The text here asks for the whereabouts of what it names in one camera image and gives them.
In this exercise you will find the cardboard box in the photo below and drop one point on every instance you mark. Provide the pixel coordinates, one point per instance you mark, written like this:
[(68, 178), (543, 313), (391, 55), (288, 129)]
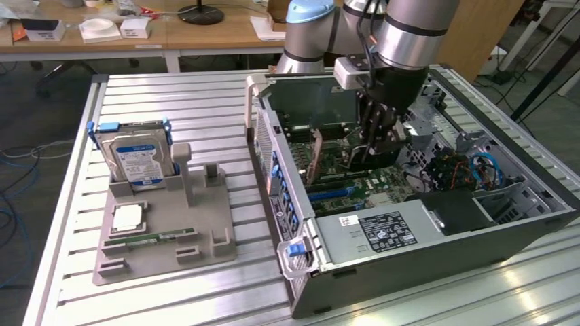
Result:
[(276, 10)]

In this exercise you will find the plain white box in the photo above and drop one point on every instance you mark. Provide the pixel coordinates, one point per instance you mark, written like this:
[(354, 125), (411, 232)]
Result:
[(136, 29)]

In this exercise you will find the installed RAM stick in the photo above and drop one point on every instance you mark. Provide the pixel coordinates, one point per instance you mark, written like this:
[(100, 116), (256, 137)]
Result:
[(348, 175)]

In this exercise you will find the white table frame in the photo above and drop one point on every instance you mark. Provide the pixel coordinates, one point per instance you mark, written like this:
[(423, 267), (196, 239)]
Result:
[(544, 20)]

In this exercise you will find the blue case latch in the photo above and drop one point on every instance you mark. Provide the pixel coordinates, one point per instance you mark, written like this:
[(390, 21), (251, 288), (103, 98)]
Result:
[(295, 251)]

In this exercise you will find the green motherboard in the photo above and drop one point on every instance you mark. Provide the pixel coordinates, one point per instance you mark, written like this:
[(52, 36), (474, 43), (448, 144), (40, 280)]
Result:
[(386, 183)]

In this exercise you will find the white box black top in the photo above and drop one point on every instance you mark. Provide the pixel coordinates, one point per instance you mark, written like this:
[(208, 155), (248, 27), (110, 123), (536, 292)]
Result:
[(43, 34)]

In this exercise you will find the black open PC case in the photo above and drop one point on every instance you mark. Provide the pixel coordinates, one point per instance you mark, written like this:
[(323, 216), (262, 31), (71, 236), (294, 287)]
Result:
[(408, 278)]

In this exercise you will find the orange packet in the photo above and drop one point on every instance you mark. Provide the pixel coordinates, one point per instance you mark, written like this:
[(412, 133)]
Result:
[(18, 34)]

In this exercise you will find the grey cup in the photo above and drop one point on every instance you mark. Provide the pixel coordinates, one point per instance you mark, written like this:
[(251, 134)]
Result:
[(72, 2)]

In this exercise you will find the green RAM stick on rack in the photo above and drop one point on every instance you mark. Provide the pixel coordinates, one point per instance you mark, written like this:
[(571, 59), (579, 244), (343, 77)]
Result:
[(150, 237)]

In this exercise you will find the silver CPU chip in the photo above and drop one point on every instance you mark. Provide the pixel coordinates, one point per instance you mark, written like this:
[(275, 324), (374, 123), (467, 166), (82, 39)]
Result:
[(127, 217)]

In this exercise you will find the wooden desk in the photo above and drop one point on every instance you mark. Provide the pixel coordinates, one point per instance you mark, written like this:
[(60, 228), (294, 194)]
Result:
[(204, 37)]

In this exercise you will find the green graphics card black fan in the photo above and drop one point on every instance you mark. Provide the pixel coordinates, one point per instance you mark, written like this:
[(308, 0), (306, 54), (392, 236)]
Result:
[(367, 159)]

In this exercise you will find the hard disk in blue caddy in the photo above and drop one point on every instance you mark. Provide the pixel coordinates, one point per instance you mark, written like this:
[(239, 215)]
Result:
[(136, 159)]

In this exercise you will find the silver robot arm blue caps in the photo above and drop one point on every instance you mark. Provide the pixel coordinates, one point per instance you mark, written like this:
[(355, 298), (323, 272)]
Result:
[(308, 34)]

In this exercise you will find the grey power supply unit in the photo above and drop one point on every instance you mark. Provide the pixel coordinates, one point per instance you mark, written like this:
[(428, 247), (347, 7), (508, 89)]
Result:
[(344, 244)]

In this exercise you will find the black lamp base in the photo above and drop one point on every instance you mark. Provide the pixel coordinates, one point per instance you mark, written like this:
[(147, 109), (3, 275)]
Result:
[(202, 15)]

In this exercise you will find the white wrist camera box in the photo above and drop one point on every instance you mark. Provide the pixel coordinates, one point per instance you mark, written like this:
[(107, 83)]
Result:
[(351, 73)]

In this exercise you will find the white tape roll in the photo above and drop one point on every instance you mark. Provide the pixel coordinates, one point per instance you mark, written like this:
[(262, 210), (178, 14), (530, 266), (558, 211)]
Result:
[(92, 2)]

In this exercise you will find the metal disk bay cage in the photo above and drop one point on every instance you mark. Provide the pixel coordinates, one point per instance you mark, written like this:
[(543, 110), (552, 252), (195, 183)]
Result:
[(431, 132)]

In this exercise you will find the white floor device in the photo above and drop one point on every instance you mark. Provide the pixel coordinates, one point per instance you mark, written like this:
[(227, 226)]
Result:
[(491, 61)]

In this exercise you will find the black office chair base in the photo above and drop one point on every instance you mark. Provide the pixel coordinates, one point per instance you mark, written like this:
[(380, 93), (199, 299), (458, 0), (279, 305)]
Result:
[(59, 71)]

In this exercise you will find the grey parts rack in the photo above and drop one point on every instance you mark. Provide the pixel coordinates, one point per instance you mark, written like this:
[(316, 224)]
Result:
[(204, 220)]

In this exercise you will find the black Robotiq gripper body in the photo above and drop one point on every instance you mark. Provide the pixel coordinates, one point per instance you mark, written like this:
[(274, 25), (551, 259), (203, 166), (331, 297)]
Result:
[(399, 88)]

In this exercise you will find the white box round hollow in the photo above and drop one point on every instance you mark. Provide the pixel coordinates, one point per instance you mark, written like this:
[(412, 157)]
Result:
[(99, 32)]

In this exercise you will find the blue expansion slot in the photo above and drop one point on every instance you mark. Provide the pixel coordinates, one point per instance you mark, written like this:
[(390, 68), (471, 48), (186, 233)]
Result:
[(332, 193)]

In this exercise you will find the white paper stack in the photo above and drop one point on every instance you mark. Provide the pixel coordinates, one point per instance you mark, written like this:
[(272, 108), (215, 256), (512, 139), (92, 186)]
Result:
[(264, 30)]

